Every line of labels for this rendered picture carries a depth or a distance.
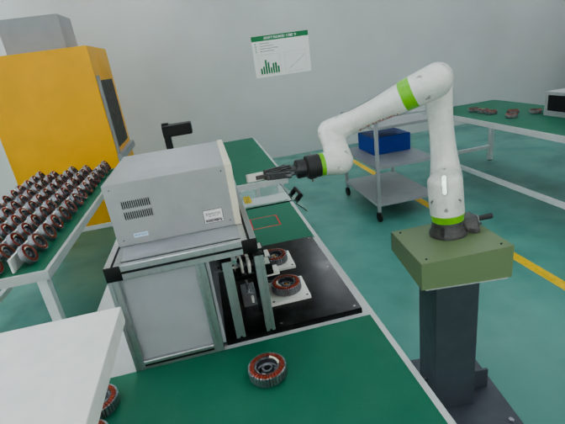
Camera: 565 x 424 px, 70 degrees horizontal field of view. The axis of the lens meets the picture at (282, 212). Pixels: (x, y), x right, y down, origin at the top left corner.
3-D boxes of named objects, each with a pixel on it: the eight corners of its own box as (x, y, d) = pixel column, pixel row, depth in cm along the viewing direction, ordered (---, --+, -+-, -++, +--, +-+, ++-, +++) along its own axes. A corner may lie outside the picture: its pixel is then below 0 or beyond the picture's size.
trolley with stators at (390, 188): (393, 184, 481) (390, 98, 444) (440, 213, 388) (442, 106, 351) (345, 194, 472) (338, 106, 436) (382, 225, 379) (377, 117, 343)
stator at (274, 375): (266, 395, 111) (265, 384, 110) (241, 376, 119) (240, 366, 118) (295, 372, 118) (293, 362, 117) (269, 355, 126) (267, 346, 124)
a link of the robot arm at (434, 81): (458, 87, 149) (445, 55, 147) (458, 90, 138) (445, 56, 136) (410, 109, 158) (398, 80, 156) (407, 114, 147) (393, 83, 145)
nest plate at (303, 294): (301, 278, 162) (301, 275, 162) (311, 298, 148) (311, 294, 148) (265, 286, 160) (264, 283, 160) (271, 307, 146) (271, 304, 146)
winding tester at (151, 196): (230, 187, 172) (221, 139, 165) (241, 223, 132) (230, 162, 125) (136, 204, 167) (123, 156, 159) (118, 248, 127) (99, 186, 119)
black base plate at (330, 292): (312, 239, 199) (311, 235, 198) (361, 312, 140) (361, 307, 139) (216, 259, 192) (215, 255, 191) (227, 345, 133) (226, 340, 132)
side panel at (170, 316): (224, 344, 134) (204, 258, 122) (224, 350, 131) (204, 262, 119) (137, 365, 130) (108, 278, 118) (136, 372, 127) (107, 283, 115)
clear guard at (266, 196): (293, 193, 187) (292, 181, 185) (307, 210, 165) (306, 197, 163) (224, 207, 182) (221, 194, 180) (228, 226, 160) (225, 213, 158)
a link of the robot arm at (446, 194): (464, 209, 167) (462, 165, 161) (466, 225, 153) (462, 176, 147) (431, 212, 172) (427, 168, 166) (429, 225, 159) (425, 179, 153)
